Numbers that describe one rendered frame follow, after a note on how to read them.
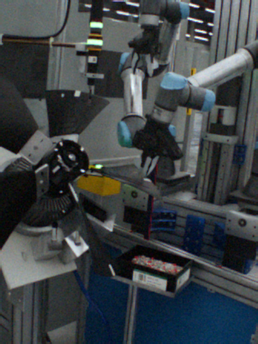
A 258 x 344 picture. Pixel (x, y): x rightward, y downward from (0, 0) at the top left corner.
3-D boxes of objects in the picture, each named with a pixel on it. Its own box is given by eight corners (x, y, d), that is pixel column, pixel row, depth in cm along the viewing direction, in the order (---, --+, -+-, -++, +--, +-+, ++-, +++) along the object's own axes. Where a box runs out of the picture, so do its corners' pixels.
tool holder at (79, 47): (71, 75, 135) (74, 42, 133) (77, 75, 141) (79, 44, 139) (100, 78, 134) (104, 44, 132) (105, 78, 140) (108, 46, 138)
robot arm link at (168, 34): (167, 84, 234) (191, 14, 191) (145, 82, 232) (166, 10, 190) (166, 67, 239) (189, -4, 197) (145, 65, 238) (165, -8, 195)
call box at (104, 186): (76, 190, 195) (77, 166, 192) (94, 187, 202) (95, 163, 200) (102, 200, 184) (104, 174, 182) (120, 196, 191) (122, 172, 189)
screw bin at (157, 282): (113, 277, 151) (114, 257, 150) (135, 261, 166) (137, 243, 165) (173, 296, 142) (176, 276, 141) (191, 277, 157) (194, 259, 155)
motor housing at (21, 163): (8, 236, 138) (28, 219, 130) (-15, 170, 144) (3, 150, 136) (66, 224, 155) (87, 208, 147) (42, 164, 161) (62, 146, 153)
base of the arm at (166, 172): (153, 167, 224) (155, 147, 222) (180, 173, 216) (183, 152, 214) (137, 170, 212) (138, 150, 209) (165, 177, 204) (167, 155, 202)
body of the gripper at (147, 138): (144, 144, 159) (157, 113, 154) (162, 157, 154) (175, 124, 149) (130, 145, 153) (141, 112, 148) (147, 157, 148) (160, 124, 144)
